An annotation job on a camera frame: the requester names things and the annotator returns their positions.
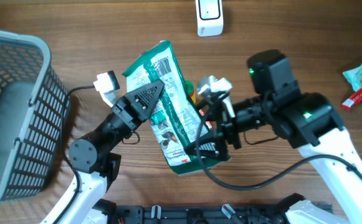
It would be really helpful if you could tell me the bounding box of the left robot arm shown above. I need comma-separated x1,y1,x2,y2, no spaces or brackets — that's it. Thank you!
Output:
43,80,164,223

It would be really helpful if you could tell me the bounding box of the grey plastic basket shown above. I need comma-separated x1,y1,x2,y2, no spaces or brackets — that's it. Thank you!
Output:
0,30,70,203

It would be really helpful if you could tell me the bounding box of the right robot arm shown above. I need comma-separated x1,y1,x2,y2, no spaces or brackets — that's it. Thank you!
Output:
185,49,362,223

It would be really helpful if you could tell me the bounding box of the green glove package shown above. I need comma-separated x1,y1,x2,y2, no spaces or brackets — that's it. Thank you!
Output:
121,40,232,177

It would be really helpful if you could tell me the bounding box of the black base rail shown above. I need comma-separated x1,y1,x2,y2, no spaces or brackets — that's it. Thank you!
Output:
93,199,289,224

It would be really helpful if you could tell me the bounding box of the red sachet stick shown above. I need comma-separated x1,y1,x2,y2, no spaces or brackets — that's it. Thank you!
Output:
340,88,362,110

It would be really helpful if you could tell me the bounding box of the red white tissue pack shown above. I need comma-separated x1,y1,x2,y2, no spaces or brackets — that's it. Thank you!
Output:
199,109,212,129

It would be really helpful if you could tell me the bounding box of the red sriracha sauce bottle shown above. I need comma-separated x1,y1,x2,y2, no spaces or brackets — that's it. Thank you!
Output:
185,80,196,104

